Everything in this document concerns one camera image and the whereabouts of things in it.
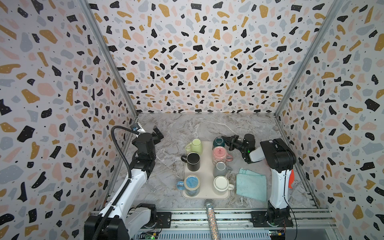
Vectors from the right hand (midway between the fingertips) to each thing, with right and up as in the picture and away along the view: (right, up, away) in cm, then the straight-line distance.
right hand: (220, 133), depth 95 cm
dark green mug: (-2, -5, -3) cm, 6 cm away
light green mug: (-16, -8, -4) cm, 19 cm away
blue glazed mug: (-17, -25, -21) cm, 37 cm away
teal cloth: (+16, -29, -10) cm, 35 cm away
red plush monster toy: (+40, -26, -9) cm, 48 cm away
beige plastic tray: (-9, -32, -11) cm, 35 cm away
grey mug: (-2, -19, -14) cm, 24 cm away
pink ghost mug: (-2, -12, -9) cm, 15 cm away
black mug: (-17, -15, -9) cm, 25 cm away
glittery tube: (-6, -44, -26) cm, 51 cm away
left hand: (-40, +3, -18) cm, 44 cm away
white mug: (-2, -26, -17) cm, 31 cm away
